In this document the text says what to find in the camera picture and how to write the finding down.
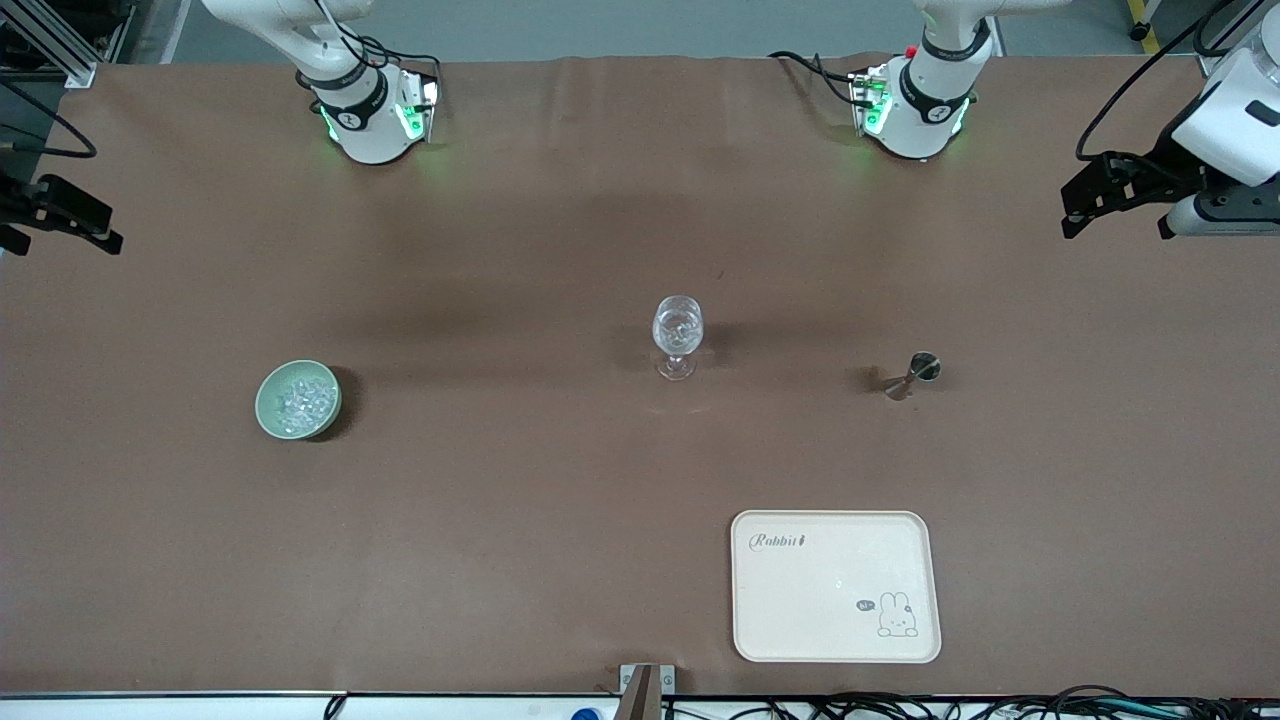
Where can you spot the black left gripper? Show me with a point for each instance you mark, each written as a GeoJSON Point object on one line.
{"type": "Point", "coordinates": [1160, 168]}

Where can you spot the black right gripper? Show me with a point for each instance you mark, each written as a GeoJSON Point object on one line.
{"type": "Point", "coordinates": [20, 207]}

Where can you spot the steel double jigger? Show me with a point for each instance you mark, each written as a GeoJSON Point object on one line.
{"type": "Point", "coordinates": [924, 368]}

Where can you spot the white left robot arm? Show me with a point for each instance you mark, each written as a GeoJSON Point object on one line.
{"type": "Point", "coordinates": [915, 120]}

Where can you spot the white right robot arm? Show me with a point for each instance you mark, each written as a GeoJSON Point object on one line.
{"type": "Point", "coordinates": [365, 135]}

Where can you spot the clear ice cubes pile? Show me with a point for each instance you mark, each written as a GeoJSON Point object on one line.
{"type": "Point", "coordinates": [303, 402]}

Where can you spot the clear stemmed wine glass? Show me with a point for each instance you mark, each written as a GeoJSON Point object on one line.
{"type": "Point", "coordinates": [678, 328]}

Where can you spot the green ceramic bowl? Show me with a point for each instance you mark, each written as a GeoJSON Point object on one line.
{"type": "Point", "coordinates": [268, 420]}

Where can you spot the cream rabbit print tray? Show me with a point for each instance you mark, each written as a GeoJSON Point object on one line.
{"type": "Point", "coordinates": [820, 600]}

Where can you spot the blue round cap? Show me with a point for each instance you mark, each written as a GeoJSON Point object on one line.
{"type": "Point", "coordinates": [586, 714]}

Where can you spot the aluminium frame profile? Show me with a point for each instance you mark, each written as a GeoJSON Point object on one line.
{"type": "Point", "coordinates": [70, 68]}

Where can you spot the metal bracket with post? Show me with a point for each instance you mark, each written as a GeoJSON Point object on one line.
{"type": "Point", "coordinates": [640, 695]}

